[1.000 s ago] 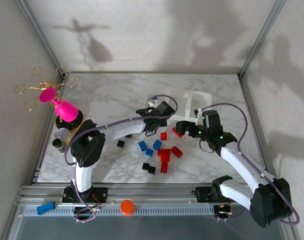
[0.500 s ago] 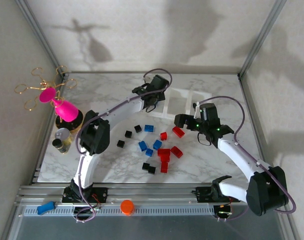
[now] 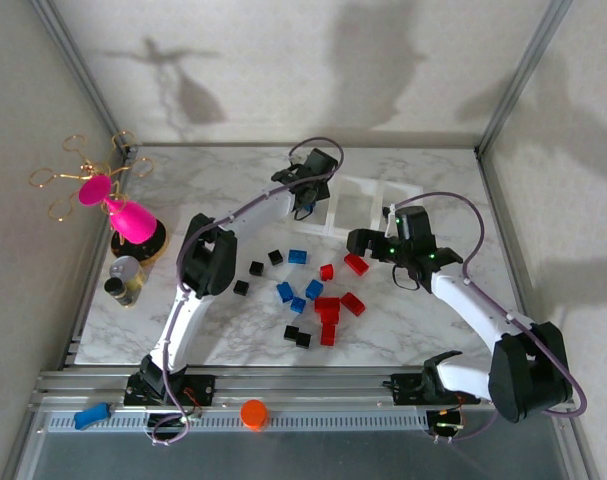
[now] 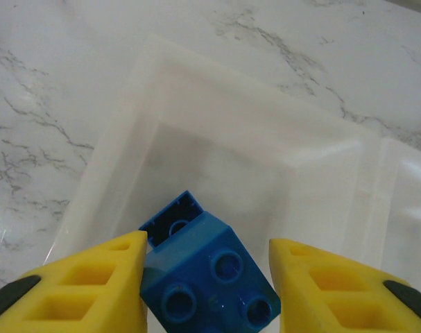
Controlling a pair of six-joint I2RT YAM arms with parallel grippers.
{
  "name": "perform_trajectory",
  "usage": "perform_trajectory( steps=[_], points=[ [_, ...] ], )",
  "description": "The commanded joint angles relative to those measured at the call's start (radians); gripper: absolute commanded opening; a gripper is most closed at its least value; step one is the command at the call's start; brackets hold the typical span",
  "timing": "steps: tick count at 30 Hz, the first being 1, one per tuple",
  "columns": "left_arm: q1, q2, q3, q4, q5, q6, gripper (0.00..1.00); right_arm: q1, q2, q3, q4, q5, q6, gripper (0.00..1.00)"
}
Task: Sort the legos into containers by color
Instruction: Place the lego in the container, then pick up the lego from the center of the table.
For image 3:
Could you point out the small rounded red lego brick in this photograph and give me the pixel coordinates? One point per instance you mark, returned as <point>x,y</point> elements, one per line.
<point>326,272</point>

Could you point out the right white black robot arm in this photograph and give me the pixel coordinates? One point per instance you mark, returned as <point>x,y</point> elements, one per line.
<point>473,305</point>

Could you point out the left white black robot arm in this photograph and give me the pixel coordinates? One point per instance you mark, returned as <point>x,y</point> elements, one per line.
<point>183,325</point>

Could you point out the white plastic bin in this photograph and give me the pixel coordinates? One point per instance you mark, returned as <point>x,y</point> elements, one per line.
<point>405,192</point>
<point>330,220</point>
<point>355,210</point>

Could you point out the black lego brick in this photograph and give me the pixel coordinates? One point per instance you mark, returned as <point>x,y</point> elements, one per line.
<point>304,341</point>
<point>241,287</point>
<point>256,268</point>
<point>290,332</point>
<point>275,257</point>

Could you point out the pink goblet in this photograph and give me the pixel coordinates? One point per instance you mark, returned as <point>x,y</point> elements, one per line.
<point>133,222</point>

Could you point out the metal tin can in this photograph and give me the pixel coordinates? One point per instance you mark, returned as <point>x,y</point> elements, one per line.
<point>128,267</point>

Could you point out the orange cylinder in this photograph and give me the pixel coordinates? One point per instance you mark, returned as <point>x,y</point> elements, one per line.
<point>254,414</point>

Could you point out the small bottle black cap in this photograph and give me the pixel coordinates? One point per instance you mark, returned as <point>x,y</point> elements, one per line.
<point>114,286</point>

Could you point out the blue bone-shaped toy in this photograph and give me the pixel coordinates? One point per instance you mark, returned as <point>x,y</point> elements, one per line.
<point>90,415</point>

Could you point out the aluminium table side rail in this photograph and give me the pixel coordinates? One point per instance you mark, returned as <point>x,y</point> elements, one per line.
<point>73,350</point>
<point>505,230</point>

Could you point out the aluminium mounting rail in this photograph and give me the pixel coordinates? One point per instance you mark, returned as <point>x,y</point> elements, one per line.
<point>308,387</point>

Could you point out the aluminium frame post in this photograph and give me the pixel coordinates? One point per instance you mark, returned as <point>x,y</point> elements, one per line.
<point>523,75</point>
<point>85,75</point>

